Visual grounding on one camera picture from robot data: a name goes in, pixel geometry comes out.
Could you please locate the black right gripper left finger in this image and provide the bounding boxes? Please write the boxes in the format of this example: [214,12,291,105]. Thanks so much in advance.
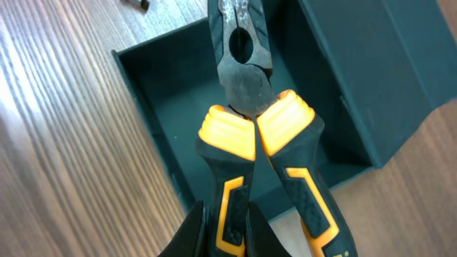
[159,201,206,257]

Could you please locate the dark green open box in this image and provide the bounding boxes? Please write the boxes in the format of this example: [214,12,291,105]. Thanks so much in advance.
[114,0,456,209]

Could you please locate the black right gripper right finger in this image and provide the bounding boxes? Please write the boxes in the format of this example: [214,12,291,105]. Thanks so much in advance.
[246,203,291,257]

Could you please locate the orange black pliers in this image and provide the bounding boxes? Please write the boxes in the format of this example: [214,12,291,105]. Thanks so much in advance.
[196,0,357,256]

